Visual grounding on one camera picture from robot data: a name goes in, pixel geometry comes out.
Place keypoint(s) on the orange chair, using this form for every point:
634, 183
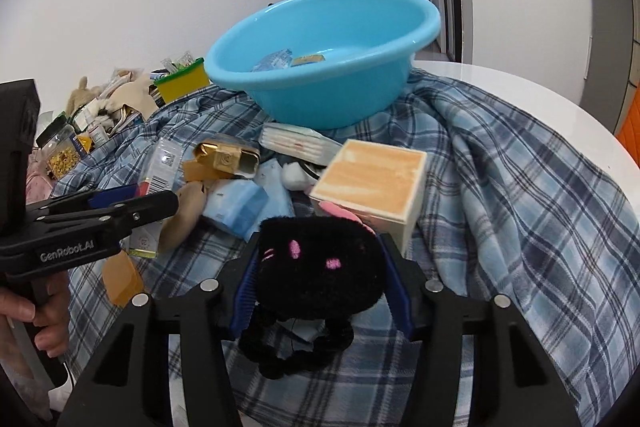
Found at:
631, 127

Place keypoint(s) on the clear jar of yellow bits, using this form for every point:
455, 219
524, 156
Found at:
57, 152

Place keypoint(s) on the clear barcode packet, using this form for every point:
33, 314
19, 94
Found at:
162, 167

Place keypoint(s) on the light blue box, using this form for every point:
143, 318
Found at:
235, 207

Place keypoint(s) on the wooden box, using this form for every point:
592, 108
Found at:
370, 177

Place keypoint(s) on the beige plush piece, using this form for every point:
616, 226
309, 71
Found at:
182, 217

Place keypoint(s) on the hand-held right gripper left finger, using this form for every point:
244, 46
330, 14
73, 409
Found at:
243, 302

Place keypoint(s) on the white cotton pad pack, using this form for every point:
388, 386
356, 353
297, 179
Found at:
300, 142

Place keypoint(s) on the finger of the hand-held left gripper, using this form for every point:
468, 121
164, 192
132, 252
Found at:
150, 209
112, 197

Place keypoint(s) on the gold foil packet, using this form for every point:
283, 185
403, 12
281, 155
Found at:
225, 159

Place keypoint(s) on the white wet wipes pack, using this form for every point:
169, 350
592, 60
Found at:
277, 192

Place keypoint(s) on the blue plastic basin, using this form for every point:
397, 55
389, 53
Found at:
320, 97

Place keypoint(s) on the tan plush rabbit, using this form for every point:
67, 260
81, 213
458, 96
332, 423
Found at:
82, 94

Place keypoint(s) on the pink quilted bag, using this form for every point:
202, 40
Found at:
37, 179

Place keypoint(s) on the pink plastic case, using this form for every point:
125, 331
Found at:
340, 209

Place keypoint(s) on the black plush spider toy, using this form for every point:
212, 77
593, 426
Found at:
320, 287

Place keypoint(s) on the pile of assorted packets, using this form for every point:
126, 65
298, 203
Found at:
107, 117

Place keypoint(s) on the small white round object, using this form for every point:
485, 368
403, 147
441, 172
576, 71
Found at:
292, 177

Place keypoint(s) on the person's left hand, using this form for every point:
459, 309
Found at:
55, 322

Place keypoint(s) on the yellow-green plastic container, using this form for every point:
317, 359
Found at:
182, 82

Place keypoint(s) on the blue plaid cloth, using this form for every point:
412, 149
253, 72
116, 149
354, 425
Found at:
500, 207

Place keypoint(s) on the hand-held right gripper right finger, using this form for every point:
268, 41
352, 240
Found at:
400, 302

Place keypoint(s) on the small yellow packet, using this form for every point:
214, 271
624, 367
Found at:
307, 59

